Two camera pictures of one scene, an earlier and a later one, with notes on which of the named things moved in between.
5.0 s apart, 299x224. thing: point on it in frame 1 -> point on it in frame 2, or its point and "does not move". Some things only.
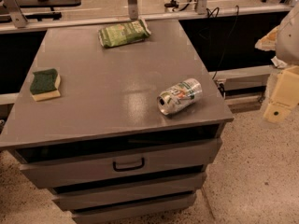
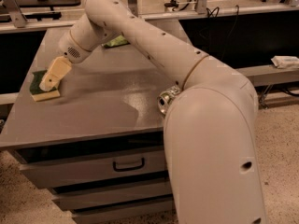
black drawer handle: [128, 168] does not move
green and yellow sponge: [45, 85] does not move
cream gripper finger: [285, 96] -> [60, 67]
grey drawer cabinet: [103, 147] does not move
